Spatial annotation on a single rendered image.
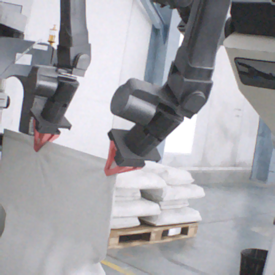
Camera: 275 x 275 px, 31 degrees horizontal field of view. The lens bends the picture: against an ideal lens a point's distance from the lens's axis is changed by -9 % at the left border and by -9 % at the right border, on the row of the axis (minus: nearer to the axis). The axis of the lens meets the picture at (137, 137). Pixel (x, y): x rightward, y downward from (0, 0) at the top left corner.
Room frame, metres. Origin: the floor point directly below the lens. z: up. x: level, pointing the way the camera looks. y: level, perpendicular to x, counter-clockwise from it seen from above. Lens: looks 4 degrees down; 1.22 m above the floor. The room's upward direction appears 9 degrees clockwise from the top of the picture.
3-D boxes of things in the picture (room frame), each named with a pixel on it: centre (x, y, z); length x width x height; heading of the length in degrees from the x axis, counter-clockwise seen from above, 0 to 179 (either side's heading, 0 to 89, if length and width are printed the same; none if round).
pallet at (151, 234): (4.66, 0.01, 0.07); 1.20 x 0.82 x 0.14; 136
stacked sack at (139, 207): (4.30, 0.06, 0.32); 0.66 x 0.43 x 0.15; 136
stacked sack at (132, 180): (4.30, 0.05, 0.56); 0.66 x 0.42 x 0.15; 134
